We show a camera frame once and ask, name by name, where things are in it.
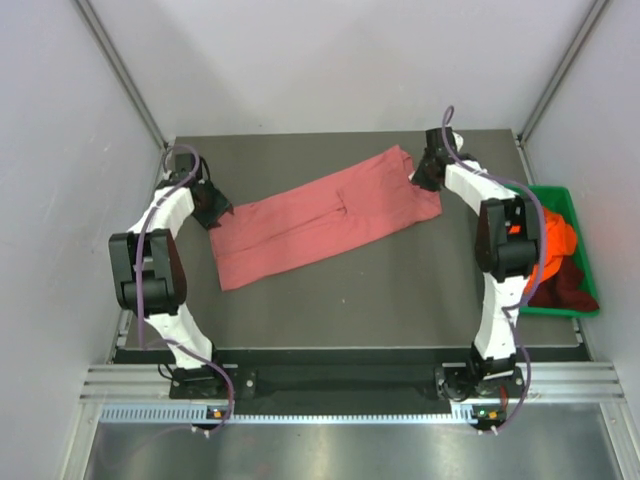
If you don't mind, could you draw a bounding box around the pink t shirt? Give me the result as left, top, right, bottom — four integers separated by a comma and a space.
210, 146, 442, 291

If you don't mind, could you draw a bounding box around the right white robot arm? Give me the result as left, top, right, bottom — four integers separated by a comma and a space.
410, 126, 541, 401

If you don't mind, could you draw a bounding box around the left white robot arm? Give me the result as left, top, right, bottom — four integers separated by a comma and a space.
108, 144, 234, 397

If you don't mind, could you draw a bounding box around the green plastic bin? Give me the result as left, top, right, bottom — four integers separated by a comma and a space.
520, 185, 600, 317

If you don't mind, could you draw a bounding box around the orange t shirt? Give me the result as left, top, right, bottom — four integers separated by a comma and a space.
526, 207, 578, 297

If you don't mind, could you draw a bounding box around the maroon t shirt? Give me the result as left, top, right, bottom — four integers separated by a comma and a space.
528, 257, 599, 313

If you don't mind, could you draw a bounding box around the left aluminium frame post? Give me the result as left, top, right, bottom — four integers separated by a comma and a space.
71, 0, 168, 150

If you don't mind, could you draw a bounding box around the aluminium frame post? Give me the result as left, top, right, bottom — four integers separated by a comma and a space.
516, 0, 611, 148
71, 0, 168, 150

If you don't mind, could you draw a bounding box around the right aluminium frame post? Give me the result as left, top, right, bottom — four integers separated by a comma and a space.
516, 0, 611, 148

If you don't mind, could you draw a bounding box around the grey slotted cable duct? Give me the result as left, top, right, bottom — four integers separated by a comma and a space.
99, 404, 498, 427

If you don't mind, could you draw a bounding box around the aluminium front rail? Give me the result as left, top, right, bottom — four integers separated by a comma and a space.
80, 362, 625, 403

